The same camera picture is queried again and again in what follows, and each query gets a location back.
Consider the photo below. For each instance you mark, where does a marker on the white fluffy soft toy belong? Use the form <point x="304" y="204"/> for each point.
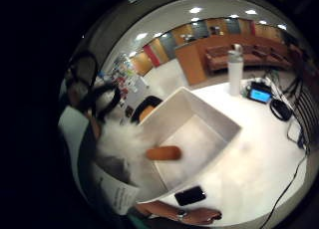
<point x="126" y="146"/>

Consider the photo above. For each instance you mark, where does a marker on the colourful display rack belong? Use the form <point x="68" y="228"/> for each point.
<point x="128" y="76"/>

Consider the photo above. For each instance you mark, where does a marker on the black smartphone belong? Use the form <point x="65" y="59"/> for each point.
<point x="190" y="195"/>

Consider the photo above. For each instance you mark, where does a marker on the silver wristwatch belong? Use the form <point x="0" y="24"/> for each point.
<point x="181" y="215"/>

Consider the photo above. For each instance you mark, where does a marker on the black and orange chair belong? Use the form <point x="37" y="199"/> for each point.
<point x="146" y="106"/>

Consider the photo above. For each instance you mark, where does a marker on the the person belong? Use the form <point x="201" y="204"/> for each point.
<point x="71" y="132"/>

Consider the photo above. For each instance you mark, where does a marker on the white open box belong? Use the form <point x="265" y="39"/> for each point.
<point x="199" y="139"/>

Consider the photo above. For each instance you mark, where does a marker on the orange wooden counter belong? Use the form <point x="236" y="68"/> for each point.
<point x="191" y="64"/>

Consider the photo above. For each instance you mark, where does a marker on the white bottle with grey lid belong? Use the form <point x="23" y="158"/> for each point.
<point x="235" y="73"/>

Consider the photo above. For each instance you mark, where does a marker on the brown sofa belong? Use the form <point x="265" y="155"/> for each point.
<point x="232" y="54"/>

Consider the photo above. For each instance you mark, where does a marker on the black device with blue screen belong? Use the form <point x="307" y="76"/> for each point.
<point x="260" y="94"/>

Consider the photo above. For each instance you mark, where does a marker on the black slatted chair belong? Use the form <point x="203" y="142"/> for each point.
<point x="304" y="113"/>

